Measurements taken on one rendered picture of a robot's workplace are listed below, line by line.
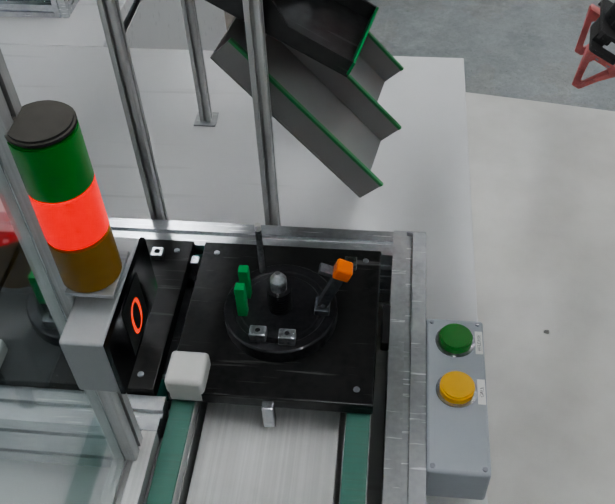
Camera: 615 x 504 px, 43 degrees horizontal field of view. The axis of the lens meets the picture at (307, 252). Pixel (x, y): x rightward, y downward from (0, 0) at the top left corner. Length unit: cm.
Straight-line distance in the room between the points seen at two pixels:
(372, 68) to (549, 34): 214
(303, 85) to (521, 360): 48
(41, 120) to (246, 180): 79
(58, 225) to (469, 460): 51
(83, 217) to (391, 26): 283
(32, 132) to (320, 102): 63
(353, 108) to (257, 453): 52
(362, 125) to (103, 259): 62
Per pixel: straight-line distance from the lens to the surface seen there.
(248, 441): 96
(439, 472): 89
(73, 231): 61
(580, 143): 145
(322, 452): 94
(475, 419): 93
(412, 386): 94
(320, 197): 129
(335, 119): 114
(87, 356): 67
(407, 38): 329
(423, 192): 130
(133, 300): 70
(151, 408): 95
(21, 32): 183
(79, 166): 58
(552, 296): 119
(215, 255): 106
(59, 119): 57
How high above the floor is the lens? 174
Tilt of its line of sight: 47 degrees down
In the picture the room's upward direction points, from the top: 3 degrees counter-clockwise
